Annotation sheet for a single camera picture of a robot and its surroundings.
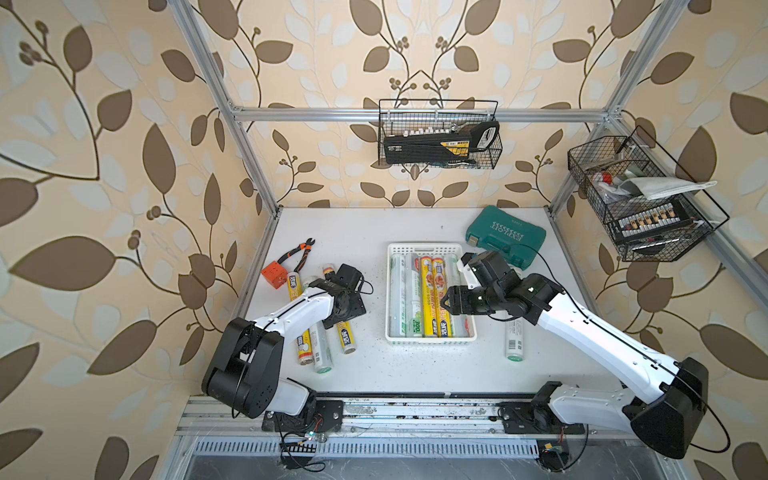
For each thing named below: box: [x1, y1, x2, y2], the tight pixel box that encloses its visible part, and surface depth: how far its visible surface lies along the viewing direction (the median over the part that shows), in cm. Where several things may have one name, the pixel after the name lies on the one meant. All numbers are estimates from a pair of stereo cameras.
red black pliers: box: [277, 238, 316, 272], surface depth 110 cm
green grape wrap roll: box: [405, 253, 423, 337], surface depth 93 cm
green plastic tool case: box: [466, 206, 546, 270], surface depth 109 cm
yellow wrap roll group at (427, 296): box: [421, 257, 434, 338], surface depth 93 cm
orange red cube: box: [261, 261, 288, 290], surface depth 98 cm
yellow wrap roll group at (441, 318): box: [432, 258, 452, 338], surface depth 90 cm
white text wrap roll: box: [505, 317, 525, 363], surface depth 84 cm
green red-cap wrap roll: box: [389, 253, 407, 337], surface depth 93 cm
